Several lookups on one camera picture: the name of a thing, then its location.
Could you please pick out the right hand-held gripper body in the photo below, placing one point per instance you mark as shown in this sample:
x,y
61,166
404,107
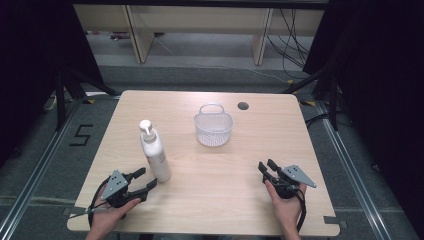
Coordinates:
x,y
289,180

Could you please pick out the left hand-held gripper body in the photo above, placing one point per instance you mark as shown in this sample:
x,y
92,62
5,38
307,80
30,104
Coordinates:
x,y
115,186

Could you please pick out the white pump bottle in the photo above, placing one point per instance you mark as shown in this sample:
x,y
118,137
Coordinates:
x,y
155,153

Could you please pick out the person's left hand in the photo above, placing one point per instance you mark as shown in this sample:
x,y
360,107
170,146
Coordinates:
x,y
110,215

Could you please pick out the person's right hand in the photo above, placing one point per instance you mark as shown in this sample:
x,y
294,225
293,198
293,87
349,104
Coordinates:
x,y
287,210

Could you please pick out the grey tape piece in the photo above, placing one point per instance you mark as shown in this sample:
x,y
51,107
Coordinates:
x,y
75,210
333,220

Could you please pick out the yellow black tape piece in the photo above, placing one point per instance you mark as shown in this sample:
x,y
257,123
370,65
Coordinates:
x,y
89,101
308,103

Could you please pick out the black metal stand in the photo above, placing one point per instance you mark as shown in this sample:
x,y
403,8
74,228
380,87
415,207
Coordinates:
x,y
328,93
66,93

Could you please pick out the dark curtain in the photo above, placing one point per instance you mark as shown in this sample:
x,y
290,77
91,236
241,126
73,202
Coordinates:
x,y
383,83
33,66

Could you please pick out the light wooden shelf unit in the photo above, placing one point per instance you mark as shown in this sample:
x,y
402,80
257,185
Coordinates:
x,y
200,20

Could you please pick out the metal floor rail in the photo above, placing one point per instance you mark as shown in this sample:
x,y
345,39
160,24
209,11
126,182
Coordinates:
x,y
36,170
350,166

